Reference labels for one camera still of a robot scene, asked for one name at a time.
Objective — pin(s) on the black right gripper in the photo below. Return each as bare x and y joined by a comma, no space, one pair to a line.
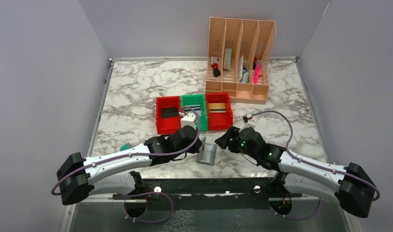
231,140

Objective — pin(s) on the teal eraser block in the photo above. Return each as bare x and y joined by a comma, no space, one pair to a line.
125,147

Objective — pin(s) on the red plastic bin right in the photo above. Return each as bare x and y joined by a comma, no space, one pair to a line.
219,121

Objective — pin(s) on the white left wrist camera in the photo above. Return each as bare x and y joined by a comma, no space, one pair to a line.
188,119

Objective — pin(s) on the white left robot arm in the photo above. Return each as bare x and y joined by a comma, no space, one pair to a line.
80,177

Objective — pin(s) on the gold striped card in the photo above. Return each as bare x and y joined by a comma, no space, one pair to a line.
216,108

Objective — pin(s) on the white red box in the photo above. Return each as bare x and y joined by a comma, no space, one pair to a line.
227,59

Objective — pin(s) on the green plastic bin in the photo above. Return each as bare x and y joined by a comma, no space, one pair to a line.
194,100

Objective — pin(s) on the grey card holder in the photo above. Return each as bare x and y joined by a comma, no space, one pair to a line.
208,155

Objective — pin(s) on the black card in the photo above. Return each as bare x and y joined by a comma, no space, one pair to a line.
169,112

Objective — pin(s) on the red plastic bin left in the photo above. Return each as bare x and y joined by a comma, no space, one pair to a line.
167,125

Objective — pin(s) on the pink highlighter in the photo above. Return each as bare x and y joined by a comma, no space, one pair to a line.
257,71

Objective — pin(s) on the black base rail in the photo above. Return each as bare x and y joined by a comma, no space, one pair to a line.
206,194

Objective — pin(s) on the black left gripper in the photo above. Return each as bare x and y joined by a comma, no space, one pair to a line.
198,144

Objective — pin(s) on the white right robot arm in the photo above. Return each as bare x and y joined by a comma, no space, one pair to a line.
350,185

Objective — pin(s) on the peach desk organizer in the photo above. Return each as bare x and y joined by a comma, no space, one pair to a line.
251,42

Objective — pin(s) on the silver striped card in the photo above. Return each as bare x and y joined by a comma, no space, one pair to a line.
197,108

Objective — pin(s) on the red black marker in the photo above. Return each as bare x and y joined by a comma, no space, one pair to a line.
216,72

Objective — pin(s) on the red plastic bin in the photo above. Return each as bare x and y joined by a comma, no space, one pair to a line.
219,121
167,125

